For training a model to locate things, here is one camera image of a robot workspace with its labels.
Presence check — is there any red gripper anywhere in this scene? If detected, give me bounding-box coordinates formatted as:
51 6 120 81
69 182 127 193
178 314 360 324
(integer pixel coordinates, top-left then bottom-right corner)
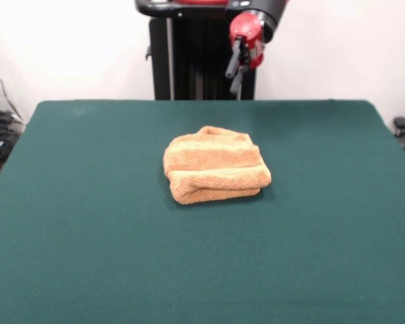
225 12 268 95

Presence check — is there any orange terry towel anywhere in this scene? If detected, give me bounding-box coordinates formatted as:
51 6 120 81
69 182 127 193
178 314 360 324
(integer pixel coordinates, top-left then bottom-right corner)
163 125 273 205

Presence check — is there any dark green table cloth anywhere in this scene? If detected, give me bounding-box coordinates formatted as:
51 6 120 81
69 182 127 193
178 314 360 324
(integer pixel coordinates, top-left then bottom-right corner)
0 99 405 324

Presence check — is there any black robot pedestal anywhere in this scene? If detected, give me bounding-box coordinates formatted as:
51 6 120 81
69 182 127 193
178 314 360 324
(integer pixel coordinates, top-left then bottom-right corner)
134 0 278 101

